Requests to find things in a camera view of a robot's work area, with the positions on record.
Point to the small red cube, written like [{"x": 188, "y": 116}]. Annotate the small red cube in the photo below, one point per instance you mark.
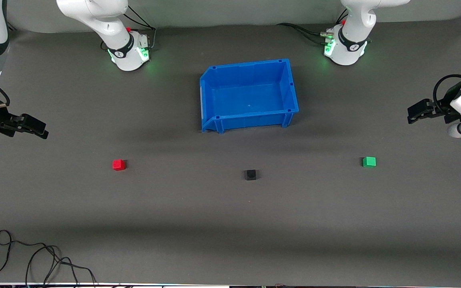
[{"x": 118, "y": 164}]

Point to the blue plastic storage bin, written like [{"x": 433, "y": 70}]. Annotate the blue plastic storage bin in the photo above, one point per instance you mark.
[{"x": 250, "y": 96}]

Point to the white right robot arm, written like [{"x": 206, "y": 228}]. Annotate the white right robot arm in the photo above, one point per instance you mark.
[{"x": 110, "y": 28}]

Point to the small black cube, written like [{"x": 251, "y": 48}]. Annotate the small black cube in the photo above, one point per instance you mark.
[{"x": 249, "y": 174}]

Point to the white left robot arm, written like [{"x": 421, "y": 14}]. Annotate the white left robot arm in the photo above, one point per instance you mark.
[{"x": 352, "y": 36}]

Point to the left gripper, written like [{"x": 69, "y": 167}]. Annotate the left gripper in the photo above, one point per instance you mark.
[{"x": 443, "y": 111}]

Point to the small green cube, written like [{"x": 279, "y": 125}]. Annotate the small green cube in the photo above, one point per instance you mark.
[{"x": 369, "y": 162}]

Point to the dark grey table mat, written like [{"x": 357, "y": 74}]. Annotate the dark grey table mat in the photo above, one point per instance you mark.
[{"x": 230, "y": 224}]

